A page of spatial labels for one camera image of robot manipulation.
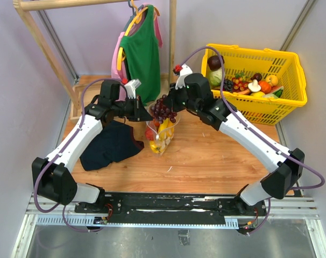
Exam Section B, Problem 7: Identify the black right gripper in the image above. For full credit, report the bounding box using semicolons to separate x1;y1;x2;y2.
163;81;200;114

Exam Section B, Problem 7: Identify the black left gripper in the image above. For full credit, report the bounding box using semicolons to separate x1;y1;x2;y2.
112;95;153;122

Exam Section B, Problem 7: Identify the purple grape bunch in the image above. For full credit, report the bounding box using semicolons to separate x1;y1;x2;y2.
148;95;177;125

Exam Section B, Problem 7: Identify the clear dotted zip top bag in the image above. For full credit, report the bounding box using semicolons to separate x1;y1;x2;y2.
146;105;180;145

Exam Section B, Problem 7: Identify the yellow bell pepper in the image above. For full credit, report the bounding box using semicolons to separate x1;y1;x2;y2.
149;141;168;154

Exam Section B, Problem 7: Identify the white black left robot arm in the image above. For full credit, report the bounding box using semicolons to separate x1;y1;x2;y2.
32;78;153;213

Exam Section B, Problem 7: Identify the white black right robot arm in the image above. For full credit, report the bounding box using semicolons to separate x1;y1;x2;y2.
164;73;305;215

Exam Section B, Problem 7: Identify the green tank top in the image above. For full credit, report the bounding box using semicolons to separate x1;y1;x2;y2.
119;5;161;105

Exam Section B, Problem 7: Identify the green cabbage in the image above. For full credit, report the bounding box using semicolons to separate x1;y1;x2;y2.
208;68;223;88

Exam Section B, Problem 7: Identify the pink shirt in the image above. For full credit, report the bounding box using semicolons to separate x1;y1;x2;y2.
110;3;164;80

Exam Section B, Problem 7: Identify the dark navy cloth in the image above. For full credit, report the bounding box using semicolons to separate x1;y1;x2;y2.
80;120;144;171

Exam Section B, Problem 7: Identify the dark purple round fruit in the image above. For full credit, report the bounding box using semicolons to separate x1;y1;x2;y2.
207;55;225;71

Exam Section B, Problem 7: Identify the yellow clothes hanger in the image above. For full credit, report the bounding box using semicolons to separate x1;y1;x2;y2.
112;3;150;74

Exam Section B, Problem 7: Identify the white mushroom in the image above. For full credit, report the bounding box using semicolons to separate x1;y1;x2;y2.
248;79;261;93

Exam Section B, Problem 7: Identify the yellow plastic basket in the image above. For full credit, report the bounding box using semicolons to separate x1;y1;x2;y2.
201;44;307;125

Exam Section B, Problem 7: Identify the yellow peach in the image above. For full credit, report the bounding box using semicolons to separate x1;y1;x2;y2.
265;75;279;87

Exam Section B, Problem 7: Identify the watermelon slice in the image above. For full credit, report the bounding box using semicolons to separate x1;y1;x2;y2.
269;85;284;98

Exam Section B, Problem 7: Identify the wooden clothes rack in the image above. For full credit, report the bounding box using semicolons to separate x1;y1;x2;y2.
13;0;180;125

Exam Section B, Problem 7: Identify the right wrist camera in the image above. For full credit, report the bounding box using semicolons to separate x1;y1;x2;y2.
173;63;193;90

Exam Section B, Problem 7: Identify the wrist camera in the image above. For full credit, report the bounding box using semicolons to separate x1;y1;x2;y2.
124;79;141;99
173;63;193;90

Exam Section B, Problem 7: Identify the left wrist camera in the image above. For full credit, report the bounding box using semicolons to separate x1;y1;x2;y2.
124;79;141;99

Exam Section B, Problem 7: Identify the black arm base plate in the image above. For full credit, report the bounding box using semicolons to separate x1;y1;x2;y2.
74;192;267;225

